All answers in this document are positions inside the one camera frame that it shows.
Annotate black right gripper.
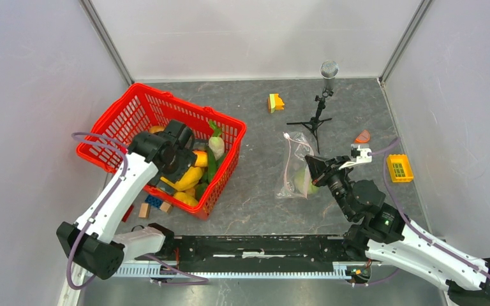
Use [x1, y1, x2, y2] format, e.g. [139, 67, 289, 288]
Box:
[304, 154, 353, 220]

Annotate green toy cabbage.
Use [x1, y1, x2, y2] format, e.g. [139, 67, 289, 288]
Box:
[293, 168, 319, 198]

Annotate clear zip top bag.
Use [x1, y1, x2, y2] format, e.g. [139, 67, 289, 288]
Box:
[274, 132, 316, 199]

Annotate yellow toy banana bunch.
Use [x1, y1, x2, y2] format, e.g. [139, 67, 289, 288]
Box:
[161, 166, 204, 207]

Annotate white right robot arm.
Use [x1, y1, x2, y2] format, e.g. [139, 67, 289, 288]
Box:
[304, 151, 490, 305]

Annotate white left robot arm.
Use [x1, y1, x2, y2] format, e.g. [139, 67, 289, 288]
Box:
[56, 120, 197, 280]

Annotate black mini tripod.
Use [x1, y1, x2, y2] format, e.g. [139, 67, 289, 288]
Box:
[286, 89, 334, 153]

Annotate orange toy slice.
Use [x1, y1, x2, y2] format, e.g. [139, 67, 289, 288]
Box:
[354, 129, 371, 143]

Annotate yellow toy crate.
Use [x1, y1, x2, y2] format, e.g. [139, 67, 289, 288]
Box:
[386, 154, 414, 183]

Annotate yellow green toy block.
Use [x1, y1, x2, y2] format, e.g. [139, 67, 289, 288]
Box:
[267, 93, 285, 113]

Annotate grey microphone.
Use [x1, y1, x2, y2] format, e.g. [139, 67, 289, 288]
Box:
[320, 60, 339, 91]

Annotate white radish with leaves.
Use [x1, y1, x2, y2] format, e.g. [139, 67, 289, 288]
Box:
[208, 120, 225, 160]

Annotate green toy cucumber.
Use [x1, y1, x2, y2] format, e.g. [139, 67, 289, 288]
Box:
[204, 147, 218, 183]

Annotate orange yellow toy mango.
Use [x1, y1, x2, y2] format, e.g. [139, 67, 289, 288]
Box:
[193, 150, 209, 168]

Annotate wooden toy block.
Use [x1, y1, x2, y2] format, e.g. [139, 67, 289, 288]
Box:
[159, 201, 173, 214]
[138, 202, 151, 219]

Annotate blue toy block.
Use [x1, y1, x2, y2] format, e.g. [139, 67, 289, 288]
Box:
[145, 195, 163, 210]

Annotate orange toy fruit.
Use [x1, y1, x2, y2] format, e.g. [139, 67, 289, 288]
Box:
[149, 126, 165, 134]

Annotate red plastic shopping basket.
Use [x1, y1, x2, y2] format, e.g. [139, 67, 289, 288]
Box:
[77, 84, 246, 219]

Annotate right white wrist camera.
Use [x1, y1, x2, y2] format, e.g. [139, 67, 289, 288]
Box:
[339, 143, 372, 170]

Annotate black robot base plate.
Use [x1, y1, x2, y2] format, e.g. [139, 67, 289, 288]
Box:
[154, 235, 368, 273]

